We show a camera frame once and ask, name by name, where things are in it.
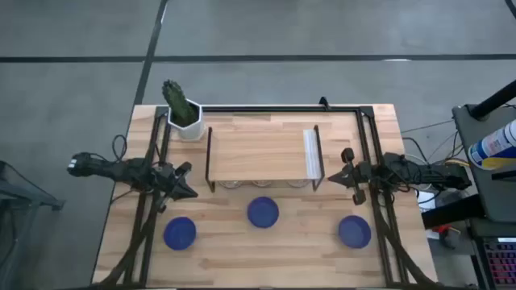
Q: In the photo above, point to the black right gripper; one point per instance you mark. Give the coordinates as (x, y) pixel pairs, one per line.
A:
(364, 175)

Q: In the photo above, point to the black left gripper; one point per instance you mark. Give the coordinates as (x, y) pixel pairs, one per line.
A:
(167, 181)

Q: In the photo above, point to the blue plastic mini bowl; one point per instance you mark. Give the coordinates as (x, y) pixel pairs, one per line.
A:
(180, 233)
(354, 231)
(263, 212)

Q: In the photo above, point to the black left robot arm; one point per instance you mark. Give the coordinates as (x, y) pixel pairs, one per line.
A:
(121, 171)

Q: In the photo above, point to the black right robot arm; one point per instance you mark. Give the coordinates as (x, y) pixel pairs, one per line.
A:
(435, 175)

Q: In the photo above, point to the small black clamp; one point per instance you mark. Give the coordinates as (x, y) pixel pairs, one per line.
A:
(323, 102)

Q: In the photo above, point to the white paper sheet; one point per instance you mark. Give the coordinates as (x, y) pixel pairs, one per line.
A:
(425, 201)

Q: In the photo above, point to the green cactus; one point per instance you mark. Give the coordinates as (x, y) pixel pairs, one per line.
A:
(177, 100)

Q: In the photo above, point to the black flat bar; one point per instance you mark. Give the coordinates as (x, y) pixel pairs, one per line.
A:
(451, 211)

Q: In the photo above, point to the red black hand tool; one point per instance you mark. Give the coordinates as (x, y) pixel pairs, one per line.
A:
(443, 231)

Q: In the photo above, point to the grey cart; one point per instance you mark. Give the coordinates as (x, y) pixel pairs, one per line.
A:
(492, 193)

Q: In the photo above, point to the white blue yellow spray can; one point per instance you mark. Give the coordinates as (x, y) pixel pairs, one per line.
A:
(493, 147)

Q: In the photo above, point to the grey metal stand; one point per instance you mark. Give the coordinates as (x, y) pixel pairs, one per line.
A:
(24, 193)

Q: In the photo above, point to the black pole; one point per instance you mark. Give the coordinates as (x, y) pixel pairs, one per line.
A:
(493, 100)

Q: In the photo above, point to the backlit keyboard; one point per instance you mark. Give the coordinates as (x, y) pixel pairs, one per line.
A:
(502, 262)

